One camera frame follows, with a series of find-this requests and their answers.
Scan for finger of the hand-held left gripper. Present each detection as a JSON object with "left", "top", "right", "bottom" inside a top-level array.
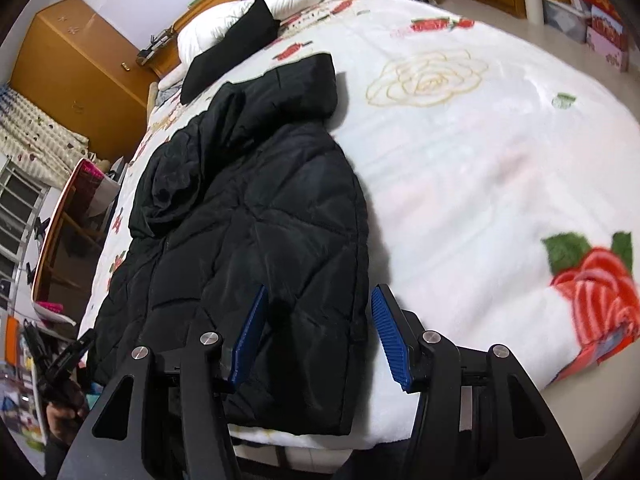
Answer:
[{"left": 49, "top": 329, "right": 98, "bottom": 378}]

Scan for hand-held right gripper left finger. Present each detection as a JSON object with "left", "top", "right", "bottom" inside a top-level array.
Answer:
[{"left": 57, "top": 285, "right": 269, "bottom": 480}]

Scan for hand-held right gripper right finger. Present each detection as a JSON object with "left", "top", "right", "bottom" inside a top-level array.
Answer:
[{"left": 371, "top": 284, "right": 583, "bottom": 480}]

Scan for black puffer jacket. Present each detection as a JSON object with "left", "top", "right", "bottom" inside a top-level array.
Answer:
[{"left": 80, "top": 52, "right": 371, "bottom": 436}]

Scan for person's left hand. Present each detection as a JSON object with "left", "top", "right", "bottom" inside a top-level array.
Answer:
[{"left": 45, "top": 401, "right": 89, "bottom": 443}]

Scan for wooden framed table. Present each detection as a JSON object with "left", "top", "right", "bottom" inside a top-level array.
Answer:
[{"left": 30, "top": 157, "right": 123, "bottom": 322}]

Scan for barred window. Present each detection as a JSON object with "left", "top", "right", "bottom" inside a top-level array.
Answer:
[{"left": 0, "top": 155, "right": 52, "bottom": 311}]

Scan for pink plaid bag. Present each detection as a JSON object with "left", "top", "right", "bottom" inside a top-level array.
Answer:
[{"left": 75, "top": 159, "right": 122, "bottom": 217}]

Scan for white floral bed blanket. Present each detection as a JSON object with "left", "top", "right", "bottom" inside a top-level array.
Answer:
[{"left": 77, "top": 0, "right": 640, "bottom": 448}]

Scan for patterned curtain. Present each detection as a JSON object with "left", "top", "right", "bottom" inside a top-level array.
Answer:
[{"left": 0, "top": 82, "right": 92, "bottom": 189}]

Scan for small white pillow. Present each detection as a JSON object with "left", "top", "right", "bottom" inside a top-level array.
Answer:
[{"left": 159, "top": 66, "right": 187, "bottom": 92}]

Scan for black pillow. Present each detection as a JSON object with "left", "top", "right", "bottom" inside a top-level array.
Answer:
[{"left": 180, "top": 0, "right": 281, "bottom": 104}]

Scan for wooden wardrobe with star stickers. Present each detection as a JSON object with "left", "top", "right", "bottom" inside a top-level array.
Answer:
[{"left": 10, "top": 0, "right": 161, "bottom": 162}]

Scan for dark items on headboard shelf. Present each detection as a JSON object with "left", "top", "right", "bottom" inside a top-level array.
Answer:
[{"left": 136, "top": 30, "right": 179, "bottom": 67}]

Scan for large white pillow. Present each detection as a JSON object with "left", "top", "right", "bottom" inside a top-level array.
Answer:
[{"left": 177, "top": 0, "right": 325, "bottom": 68}]

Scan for pink printed box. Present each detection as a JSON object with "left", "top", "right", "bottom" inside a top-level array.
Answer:
[{"left": 586, "top": 25, "right": 630, "bottom": 72}]

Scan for clear plastic storage bin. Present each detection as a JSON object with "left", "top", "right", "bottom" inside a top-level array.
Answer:
[{"left": 542, "top": 0, "right": 591, "bottom": 44}]

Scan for large red gift box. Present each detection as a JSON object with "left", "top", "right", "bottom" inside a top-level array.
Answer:
[{"left": 572, "top": 0, "right": 627, "bottom": 37}]

